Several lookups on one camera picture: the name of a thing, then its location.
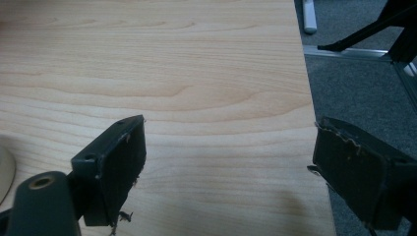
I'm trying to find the white table leg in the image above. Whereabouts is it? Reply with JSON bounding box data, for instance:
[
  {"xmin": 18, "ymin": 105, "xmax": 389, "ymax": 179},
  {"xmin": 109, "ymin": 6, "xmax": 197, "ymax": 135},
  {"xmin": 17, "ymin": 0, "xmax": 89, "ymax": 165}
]
[{"xmin": 302, "ymin": 0, "xmax": 319, "ymax": 34}]

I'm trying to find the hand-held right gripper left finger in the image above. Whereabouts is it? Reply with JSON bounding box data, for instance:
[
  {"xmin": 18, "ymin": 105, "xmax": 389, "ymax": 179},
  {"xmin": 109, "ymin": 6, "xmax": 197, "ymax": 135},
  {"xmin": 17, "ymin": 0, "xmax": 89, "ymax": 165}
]
[{"xmin": 70, "ymin": 114, "xmax": 148, "ymax": 228}]

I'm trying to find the beige round object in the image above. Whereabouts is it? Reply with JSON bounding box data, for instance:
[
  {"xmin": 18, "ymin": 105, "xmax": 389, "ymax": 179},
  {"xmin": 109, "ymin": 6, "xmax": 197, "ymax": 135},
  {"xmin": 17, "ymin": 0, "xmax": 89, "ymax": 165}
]
[{"xmin": 0, "ymin": 145, "xmax": 17, "ymax": 205}]

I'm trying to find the aluminium frame rail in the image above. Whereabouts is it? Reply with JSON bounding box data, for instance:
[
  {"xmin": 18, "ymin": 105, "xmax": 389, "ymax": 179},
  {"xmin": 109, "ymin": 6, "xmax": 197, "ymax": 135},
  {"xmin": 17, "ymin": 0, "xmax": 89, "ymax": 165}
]
[{"xmin": 302, "ymin": 44, "xmax": 417, "ymax": 111}]

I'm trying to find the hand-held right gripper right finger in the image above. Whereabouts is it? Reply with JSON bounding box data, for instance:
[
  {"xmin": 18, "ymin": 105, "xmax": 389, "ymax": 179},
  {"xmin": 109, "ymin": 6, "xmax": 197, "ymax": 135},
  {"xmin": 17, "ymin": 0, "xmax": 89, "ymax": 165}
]
[{"xmin": 308, "ymin": 116, "xmax": 417, "ymax": 231}]

